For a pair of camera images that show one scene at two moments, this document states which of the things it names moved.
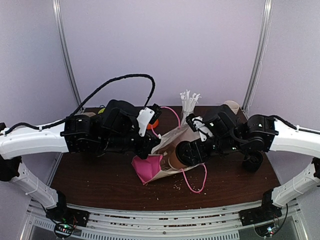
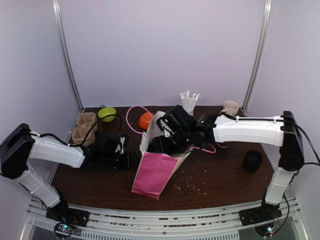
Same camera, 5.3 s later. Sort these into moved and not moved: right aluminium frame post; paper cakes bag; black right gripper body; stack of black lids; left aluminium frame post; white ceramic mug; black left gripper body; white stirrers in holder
Moved: paper cakes bag; black right gripper body; black left gripper body
Not moved: left aluminium frame post; white stirrers in holder; right aluminium frame post; white ceramic mug; stack of black lids
